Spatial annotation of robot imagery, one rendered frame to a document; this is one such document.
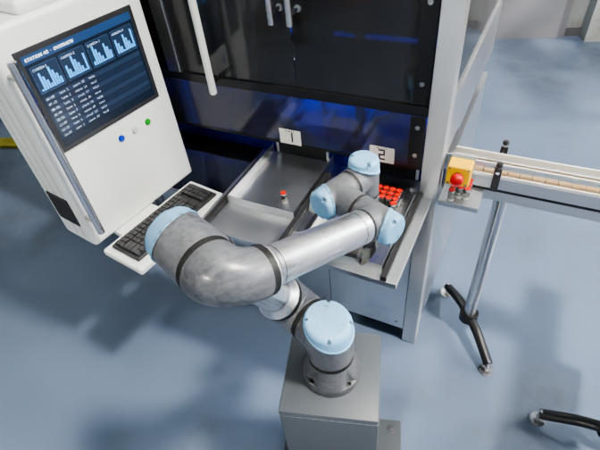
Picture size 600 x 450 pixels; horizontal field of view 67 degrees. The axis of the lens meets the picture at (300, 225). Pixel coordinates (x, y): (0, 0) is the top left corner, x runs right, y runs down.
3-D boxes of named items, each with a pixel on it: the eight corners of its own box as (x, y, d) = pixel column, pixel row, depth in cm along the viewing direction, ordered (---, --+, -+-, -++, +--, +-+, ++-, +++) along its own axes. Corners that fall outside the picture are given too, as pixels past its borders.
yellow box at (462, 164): (449, 170, 151) (453, 152, 146) (472, 175, 148) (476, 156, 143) (444, 184, 146) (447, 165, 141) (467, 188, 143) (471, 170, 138)
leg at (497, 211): (459, 309, 215) (491, 180, 163) (479, 315, 212) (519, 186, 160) (454, 324, 210) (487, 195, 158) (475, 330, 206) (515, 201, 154)
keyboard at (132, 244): (191, 185, 183) (189, 179, 182) (217, 195, 177) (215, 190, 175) (112, 247, 160) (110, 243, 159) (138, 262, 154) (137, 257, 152)
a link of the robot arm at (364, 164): (338, 159, 108) (362, 143, 112) (339, 195, 115) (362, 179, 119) (363, 171, 103) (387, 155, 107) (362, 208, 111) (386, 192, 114)
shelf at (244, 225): (263, 153, 186) (262, 148, 184) (437, 189, 160) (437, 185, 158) (195, 229, 155) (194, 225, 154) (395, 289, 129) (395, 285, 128)
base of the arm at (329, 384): (359, 400, 114) (359, 380, 107) (299, 395, 116) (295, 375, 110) (362, 347, 125) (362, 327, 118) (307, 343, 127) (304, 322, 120)
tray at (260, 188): (273, 151, 182) (272, 143, 180) (333, 163, 173) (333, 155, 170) (229, 203, 161) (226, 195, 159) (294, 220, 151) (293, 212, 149)
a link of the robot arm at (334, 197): (340, 208, 97) (374, 184, 102) (304, 187, 104) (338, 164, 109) (341, 234, 103) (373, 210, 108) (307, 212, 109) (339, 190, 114)
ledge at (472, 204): (446, 180, 163) (447, 176, 161) (484, 187, 158) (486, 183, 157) (437, 204, 154) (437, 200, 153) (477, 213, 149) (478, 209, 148)
